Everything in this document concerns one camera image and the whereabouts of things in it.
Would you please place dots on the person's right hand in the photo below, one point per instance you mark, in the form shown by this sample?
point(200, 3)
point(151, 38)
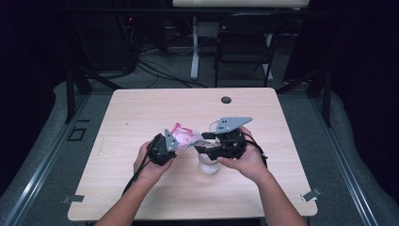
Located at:
point(251, 163)

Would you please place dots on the black folding chair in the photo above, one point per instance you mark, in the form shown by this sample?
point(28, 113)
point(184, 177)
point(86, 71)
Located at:
point(247, 47)

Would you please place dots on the glass jar with white powder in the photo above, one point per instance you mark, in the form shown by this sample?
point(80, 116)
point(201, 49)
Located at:
point(208, 166)

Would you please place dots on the aluminium floor rail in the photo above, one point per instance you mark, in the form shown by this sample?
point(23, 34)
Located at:
point(40, 169)
point(342, 163)

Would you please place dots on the dark computer tower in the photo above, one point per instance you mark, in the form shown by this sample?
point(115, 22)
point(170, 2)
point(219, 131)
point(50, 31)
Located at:
point(106, 37)

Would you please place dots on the pink and white plastic packet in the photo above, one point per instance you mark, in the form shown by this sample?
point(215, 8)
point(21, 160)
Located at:
point(186, 136)

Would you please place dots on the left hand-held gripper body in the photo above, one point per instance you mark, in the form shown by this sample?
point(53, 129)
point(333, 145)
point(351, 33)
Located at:
point(160, 150)

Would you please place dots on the person's left hand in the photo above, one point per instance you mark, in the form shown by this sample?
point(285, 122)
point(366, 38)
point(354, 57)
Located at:
point(147, 171)

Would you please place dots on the white desk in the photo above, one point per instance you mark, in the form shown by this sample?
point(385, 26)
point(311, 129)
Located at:
point(240, 3)

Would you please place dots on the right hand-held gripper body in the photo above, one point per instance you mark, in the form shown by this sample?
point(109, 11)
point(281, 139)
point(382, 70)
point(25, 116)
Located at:
point(232, 144)

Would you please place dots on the grey tape strip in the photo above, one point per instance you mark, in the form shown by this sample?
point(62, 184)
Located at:
point(311, 194)
point(73, 198)

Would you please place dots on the black metal stand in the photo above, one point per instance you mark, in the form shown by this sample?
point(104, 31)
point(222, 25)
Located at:
point(72, 94)
point(324, 94)

